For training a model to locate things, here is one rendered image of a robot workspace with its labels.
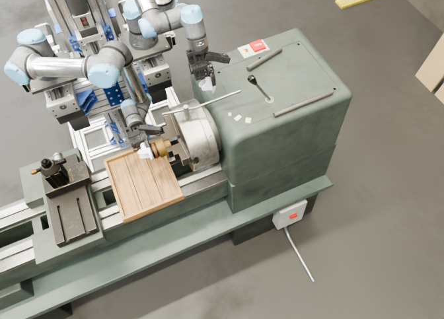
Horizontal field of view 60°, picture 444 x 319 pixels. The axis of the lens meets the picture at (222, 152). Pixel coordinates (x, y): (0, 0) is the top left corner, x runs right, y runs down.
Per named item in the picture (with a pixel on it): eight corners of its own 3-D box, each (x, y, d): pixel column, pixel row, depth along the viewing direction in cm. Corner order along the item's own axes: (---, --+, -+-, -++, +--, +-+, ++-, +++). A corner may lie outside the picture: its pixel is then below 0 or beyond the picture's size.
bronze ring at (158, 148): (165, 131, 176) (146, 138, 175) (172, 146, 172) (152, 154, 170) (168, 142, 184) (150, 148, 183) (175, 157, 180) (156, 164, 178)
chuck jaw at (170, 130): (184, 130, 181) (175, 106, 177) (185, 132, 176) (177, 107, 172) (161, 139, 179) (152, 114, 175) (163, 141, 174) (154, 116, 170)
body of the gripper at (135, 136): (134, 153, 180) (127, 134, 187) (152, 147, 182) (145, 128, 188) (130, 144, 174) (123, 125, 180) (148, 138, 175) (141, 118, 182)
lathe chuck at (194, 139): (189, 125, 201) (183, 87, 174) (213, 175, 188) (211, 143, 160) (173, 131, 200) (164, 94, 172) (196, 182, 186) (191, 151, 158)
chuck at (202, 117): (195, 122, 202) (190, 84, 174) (220, 172, 188) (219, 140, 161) (189, 125, 201) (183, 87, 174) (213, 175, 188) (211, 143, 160)
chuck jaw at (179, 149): (188, 138, 176) (197, 155, 168) (190, 145, 179) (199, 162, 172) (165, 146, 174) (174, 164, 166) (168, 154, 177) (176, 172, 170)
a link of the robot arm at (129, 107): (137, 106, 197) (133, 95, 190) (143, 122, 191) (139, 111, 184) (122, 111, 195) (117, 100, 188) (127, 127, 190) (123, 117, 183)
